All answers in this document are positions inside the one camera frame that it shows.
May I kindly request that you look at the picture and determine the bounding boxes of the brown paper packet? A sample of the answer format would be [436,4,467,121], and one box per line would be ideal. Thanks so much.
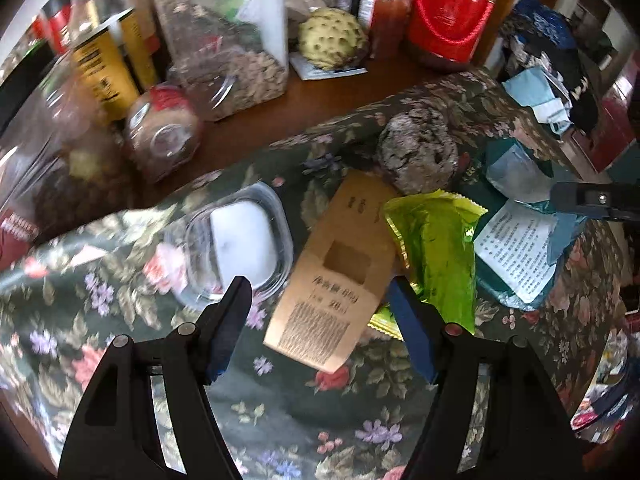
[264,169,396,373]

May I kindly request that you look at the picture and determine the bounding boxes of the green snack packet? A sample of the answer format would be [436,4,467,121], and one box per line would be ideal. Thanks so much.
[382,190,488,333]

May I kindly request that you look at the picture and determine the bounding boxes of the teal bag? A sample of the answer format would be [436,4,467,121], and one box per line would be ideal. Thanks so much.
[459,139,586,311]

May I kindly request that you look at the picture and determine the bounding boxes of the grey foil ball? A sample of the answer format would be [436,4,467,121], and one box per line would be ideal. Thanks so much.
[376,107,459,195]

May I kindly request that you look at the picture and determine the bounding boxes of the light blue paper bag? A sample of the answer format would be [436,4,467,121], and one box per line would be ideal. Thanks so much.
[502,66,573,136]

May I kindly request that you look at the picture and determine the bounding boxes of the blue clothes pile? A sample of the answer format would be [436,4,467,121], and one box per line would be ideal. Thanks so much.
[498,0,599,134]

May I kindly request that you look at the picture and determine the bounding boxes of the wooden table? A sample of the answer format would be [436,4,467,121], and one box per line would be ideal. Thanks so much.
[142,53,440,206]

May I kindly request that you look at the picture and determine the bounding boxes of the red thermos jug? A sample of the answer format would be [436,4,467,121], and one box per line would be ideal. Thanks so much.
[407,0,496,64]

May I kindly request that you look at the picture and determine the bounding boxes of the custard apple fruit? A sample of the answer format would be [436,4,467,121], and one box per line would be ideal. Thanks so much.
[297,8,369,70]

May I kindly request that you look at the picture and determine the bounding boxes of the clear jar with gold lid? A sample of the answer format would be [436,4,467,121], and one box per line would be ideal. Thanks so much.
[153,0,288,122]

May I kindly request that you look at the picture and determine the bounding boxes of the red sauce bottle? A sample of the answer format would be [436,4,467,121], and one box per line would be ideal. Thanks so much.
[358,0,411,60]

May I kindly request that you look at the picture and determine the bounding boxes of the yellow oil bottle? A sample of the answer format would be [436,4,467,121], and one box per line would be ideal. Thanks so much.
[70,0,158,124]

